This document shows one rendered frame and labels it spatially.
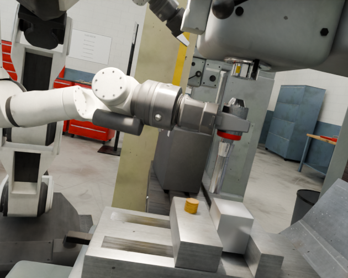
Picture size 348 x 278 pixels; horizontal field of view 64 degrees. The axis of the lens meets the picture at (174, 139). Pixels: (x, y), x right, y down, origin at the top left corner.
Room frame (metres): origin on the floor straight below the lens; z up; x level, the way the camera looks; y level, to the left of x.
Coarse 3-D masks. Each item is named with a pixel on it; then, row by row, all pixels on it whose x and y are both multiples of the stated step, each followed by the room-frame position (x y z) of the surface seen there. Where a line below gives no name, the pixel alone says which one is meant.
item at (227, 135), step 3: (219, 132) 0.51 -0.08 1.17; (222, 132) 0.51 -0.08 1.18; (219, 135) 0.51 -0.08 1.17; (222, 135) 0.51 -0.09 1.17; (225, 135) 0.50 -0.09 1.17; (228, 135) 0.50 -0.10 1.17; (231, 135) 0.50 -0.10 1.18; (234, 135) 0.50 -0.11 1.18; (228, 138) 0.50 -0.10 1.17; (231, 138) 0.50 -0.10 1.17; (234, 138) 0.50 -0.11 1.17; (237, 138) 0.51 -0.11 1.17; (240, 138) 0.51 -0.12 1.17
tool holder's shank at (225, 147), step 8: (224, 144) 0.51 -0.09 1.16; (232, 144) 0.52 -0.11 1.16; (224, 152) 0.51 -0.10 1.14; (216, 160) 0.52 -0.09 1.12; (224, 160) 0.51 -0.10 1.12; (216, 168) 0.52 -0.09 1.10; (224, 168) 0.51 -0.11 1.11; (216, 176) 0.52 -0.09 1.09; (224, 176) 0.52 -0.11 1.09; (216, 184) 0.51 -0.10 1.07; (216, 192) 0.51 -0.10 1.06
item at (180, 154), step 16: (176, 128) 0.83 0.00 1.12; (160, 144) 0.94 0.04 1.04; (176, 144) 0.80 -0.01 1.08; (192, 144) 0.81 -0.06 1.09; (208, 144) 0.82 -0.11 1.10; (160, 160) 0.89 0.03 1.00; (176, 160) 0.80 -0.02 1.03; (192, 160) 0.81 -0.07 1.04; (160, 176) 0.84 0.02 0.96; (176, 176) 0.80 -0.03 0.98; (192, 176) 0.81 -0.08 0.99; (192, 192) 0.82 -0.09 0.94
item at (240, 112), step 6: (228, 108) 0.51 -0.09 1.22; (234, 108) 0.50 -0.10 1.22; (240, 108) 0.50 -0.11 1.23; (246, 108) 0.51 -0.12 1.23; (234, 114) 0.50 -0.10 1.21; (240, 114) 0.50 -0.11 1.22; (246, 114) 0.51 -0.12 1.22; (228, 132) 0.50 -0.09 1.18; (234, 132) 0.50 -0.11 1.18; (240, 132) 0.51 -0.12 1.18
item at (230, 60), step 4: (228, 56) 0.51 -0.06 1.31; (224, 60) 0.52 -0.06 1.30; (228, 60) 0.51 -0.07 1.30; (232, 60) 0.50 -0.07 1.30; (236, 60) 0.49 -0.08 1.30; (240, 60) 0.49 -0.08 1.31; (244, 60) 0.48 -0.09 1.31; (248, 60) 0.48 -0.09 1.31; (252, 60) 0.48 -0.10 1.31; (232, 64) 0.55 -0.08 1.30; (252, 64) 0.49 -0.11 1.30; (260, 64) 0.48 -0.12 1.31; (264, 64) 0.49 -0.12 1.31; (268, 64) 0.49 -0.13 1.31; (260, 68) 0.53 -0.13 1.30; (264, 68) 0.52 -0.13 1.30; (268, 68) 0.51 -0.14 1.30
